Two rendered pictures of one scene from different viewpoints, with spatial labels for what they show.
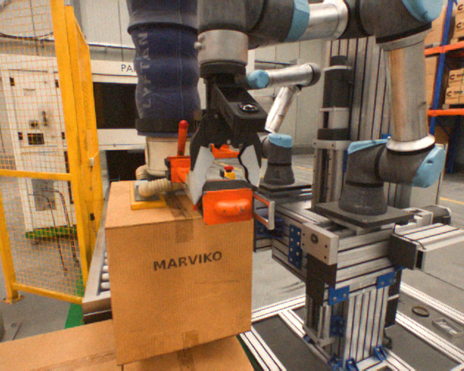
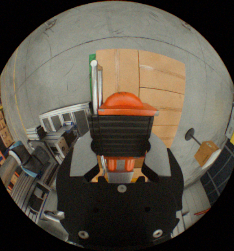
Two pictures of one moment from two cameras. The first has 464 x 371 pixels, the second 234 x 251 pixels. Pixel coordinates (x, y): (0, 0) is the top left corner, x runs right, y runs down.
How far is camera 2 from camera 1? 0.39 m
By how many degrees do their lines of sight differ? 52
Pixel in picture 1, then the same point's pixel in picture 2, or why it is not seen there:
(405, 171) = (21, 149)
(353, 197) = (42, 156)
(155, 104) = not seen: hidden behind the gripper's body
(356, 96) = (29, 194)
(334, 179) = (47, 171)
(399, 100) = (6, 172)
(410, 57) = not seen: outside the picture
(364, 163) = (32, 165)
